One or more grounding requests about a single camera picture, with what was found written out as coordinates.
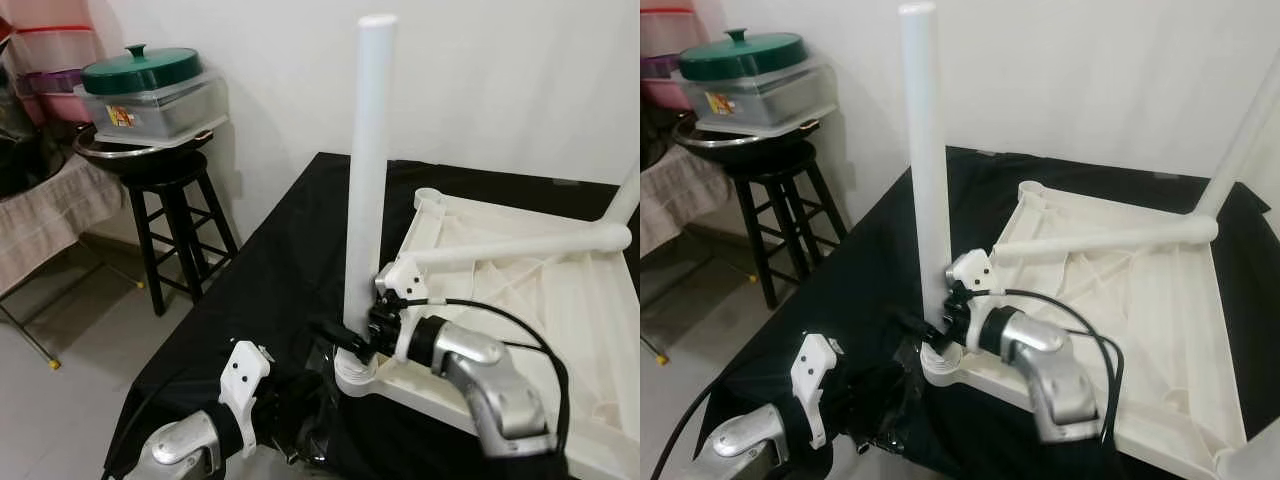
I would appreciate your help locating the black tablecloth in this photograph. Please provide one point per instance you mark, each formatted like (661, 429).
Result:
(270, 280)
(860, 270)

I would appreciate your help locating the beige table cover cloth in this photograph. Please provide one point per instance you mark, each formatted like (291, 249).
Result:
(680, 200)
(50, 215)

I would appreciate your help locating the white plastic table leg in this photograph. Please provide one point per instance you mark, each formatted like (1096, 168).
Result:
(370, 150)
(925, 150)
(1100, 240)
(1255, 460)
(520, 245)
(625, 200)
(1245, 140)

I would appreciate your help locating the white plastic table top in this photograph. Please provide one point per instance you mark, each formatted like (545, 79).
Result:
(1150, 330)
(560, 330)

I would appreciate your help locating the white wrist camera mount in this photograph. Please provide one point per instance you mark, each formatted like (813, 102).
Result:
(405, 275)
(243, 380)
(972, 268)
(812, 375)

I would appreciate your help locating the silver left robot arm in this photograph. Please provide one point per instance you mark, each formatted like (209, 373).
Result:
(185, 445)
(745, 445)

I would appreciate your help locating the green pot lid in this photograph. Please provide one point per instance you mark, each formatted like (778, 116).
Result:
(140, 70)
(740, 58)

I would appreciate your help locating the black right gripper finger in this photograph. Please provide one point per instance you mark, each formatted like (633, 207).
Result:
(340, 338)
(922, 328)

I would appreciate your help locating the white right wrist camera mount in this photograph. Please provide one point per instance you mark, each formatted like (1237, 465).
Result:
(405, 275)
(972, 268)

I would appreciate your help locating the clear plastic container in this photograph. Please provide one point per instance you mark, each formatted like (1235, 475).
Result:
(160, 115)
(770, 105)

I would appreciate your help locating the black stool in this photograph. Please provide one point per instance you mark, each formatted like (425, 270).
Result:
(785, 165)
(175, 170)

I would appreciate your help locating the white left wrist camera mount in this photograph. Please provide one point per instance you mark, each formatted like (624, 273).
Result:
(812, 375)
(243, 380)

